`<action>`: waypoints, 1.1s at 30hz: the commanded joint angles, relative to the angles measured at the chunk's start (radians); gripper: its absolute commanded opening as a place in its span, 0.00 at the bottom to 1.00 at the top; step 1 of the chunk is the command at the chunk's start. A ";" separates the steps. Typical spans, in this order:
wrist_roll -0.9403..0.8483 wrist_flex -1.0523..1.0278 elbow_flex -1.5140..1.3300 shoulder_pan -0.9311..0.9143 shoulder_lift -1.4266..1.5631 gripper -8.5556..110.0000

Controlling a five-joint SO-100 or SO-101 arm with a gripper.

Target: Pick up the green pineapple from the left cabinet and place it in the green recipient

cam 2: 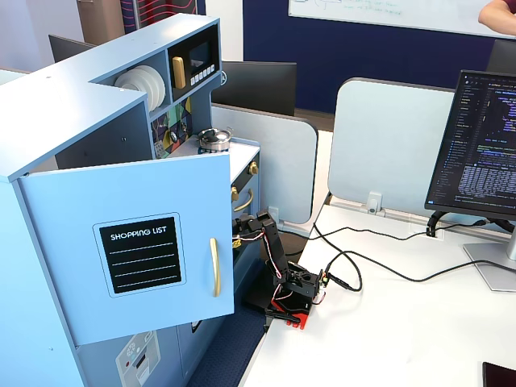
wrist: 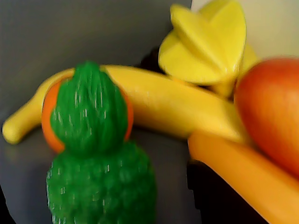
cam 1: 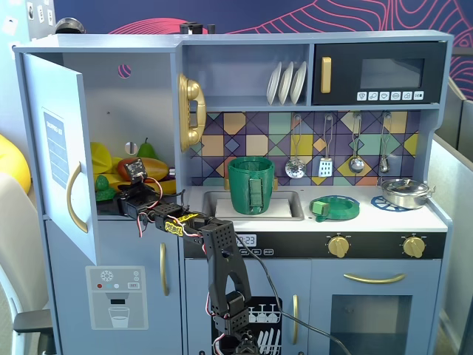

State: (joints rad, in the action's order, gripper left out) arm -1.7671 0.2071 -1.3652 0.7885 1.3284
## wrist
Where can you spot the green toy pineapple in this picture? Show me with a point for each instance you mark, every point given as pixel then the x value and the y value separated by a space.
pixel 93 186

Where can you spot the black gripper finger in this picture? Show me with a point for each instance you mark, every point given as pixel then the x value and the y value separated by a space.
pixel 2 207
pixel 215 200

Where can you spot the yellow toy banana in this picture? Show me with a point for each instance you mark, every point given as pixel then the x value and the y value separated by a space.
pixel 163 105

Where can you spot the yellow toy starfruit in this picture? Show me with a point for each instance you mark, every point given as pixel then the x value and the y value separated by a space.
pixel 205 46

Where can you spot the orange toy fruit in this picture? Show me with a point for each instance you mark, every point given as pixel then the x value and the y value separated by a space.
pixel 49 130

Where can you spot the orange toy carrot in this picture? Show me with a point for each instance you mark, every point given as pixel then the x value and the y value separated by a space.
pixel 233 168

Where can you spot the red toy apple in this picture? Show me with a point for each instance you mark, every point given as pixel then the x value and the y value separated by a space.
pixel 268 112

